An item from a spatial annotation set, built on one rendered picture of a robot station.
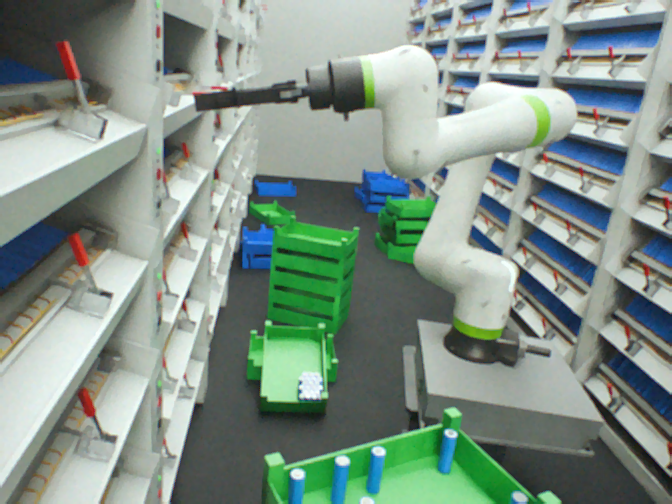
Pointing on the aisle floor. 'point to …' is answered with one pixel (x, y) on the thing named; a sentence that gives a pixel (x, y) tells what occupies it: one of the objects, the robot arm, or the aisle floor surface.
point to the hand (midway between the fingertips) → (215, 100)
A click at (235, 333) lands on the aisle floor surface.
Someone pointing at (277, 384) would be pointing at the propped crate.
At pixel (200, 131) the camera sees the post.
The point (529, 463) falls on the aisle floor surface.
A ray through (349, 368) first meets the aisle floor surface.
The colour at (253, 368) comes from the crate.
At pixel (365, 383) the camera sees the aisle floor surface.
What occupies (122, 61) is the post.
